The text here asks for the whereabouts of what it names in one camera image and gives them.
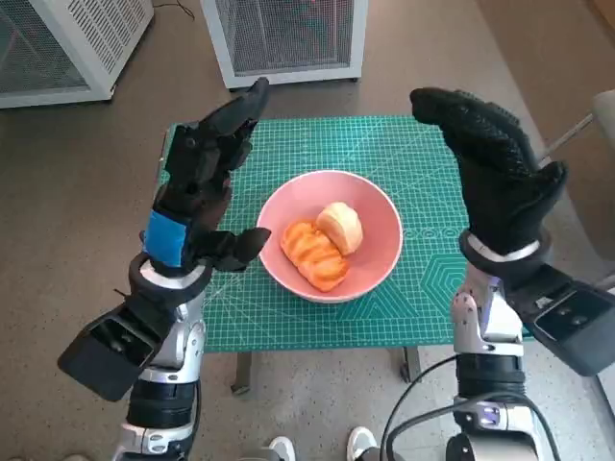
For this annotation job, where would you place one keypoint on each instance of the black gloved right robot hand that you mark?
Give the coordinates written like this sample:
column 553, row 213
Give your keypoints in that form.
column 499, row 182

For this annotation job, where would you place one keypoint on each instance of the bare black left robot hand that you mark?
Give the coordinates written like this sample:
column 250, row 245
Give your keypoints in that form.
column 197, row 192

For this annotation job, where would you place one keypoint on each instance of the orange braided toy bread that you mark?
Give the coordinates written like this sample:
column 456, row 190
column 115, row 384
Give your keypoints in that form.
column 307, row 252

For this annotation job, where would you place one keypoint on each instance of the pink bowl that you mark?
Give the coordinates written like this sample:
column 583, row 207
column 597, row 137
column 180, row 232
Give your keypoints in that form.
column 377, row 225

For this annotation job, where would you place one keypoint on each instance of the pale round toy bread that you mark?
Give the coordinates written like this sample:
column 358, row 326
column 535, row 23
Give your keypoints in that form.
column 338, row 225

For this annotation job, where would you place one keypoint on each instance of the grey chair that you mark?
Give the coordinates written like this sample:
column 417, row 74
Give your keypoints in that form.
column 606, row 144

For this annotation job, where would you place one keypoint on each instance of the green cutting mat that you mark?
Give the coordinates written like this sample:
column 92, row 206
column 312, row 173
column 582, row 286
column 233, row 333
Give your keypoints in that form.
column 312, row 144

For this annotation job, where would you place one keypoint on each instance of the white mesh cabinet with louvres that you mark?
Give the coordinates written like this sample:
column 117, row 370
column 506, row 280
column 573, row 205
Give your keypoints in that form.
column 96, row 38

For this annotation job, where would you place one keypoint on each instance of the metal table leg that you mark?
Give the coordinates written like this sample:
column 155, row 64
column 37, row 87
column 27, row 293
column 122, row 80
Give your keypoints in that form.
column 240, row 374
column 410, row 363

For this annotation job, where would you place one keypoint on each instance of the white desk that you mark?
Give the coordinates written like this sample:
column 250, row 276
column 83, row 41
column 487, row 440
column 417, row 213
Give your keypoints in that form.
column 607, row 398

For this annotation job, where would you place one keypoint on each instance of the white shoe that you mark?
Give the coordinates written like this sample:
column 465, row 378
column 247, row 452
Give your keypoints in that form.
column 281, row 449
column 360, row 442

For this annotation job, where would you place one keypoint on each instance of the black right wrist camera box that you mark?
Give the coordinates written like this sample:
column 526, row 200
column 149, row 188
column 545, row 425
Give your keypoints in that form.
column 572, row 322

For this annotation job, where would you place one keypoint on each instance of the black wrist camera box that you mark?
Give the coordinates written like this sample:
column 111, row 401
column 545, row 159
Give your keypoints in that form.
column 105, row 350
column 572, row 322

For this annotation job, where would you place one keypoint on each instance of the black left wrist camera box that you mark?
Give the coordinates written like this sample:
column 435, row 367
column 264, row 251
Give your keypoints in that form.
column 105, row 350

